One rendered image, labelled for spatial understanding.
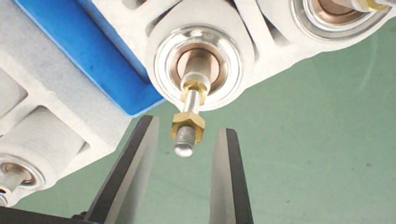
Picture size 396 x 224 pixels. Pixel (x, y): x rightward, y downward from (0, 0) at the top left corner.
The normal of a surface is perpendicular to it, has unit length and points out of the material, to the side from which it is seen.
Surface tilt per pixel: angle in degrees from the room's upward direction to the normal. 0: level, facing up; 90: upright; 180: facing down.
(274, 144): 0
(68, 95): 90
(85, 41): 88
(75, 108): 90
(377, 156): 0
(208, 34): 4
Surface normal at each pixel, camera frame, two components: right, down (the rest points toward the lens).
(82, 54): 0.83, -0.40
